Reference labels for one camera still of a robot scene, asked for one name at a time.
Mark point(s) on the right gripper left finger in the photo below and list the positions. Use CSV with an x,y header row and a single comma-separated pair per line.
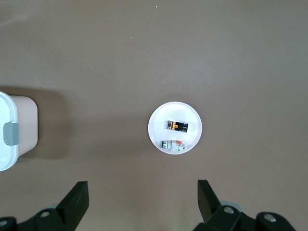
x,y
72,204

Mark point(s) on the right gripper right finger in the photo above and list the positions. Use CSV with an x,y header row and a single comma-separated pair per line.
x,y
209,204

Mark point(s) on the black and orange switch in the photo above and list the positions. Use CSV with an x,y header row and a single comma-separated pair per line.
x,y
176,126

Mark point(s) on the white lidded storage box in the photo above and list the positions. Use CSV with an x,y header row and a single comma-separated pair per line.
x,y
21,125

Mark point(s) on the pink round plate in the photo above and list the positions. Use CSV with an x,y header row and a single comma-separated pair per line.
x,y
175,113

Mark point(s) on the white and green switch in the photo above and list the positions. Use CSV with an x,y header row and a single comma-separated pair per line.
x,y
173,145

